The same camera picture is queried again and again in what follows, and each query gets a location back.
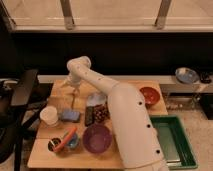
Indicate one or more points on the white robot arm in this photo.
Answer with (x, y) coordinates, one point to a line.
(136, 138)

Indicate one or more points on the orange carrot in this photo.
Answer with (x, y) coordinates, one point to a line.
(66, 139)

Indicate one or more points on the bunch of red grapes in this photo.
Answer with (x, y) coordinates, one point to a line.
(101, 113)

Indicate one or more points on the silver fork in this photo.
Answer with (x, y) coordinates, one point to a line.
(73, 99)

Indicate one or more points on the green plastic tray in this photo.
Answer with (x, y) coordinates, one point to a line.
(174, 142)

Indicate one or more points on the light blue plate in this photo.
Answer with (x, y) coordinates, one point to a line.
(96, 98)

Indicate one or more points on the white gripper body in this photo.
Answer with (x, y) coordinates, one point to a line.
(73, 82)

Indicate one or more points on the black office chair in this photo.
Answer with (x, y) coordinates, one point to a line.
(13, 130)

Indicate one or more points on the dark chocolate bar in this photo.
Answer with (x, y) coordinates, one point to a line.
(89, 117)

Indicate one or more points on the small metal can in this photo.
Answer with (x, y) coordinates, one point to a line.
(53, 143)

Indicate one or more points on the small blue bowl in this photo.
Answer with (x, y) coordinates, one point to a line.
(73, 142)

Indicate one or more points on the purple bowl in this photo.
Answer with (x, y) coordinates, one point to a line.
(97, 138)

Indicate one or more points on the blue sponge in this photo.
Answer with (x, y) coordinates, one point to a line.
(70, 115)

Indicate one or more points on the orange red bowl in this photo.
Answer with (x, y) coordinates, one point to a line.
(151, 95)

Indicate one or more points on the white cup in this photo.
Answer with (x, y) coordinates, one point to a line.
(49, 115)

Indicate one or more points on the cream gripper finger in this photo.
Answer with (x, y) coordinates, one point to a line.
(76, 91)

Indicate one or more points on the grey bowl on ledge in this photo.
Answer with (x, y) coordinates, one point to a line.
(186, 75)

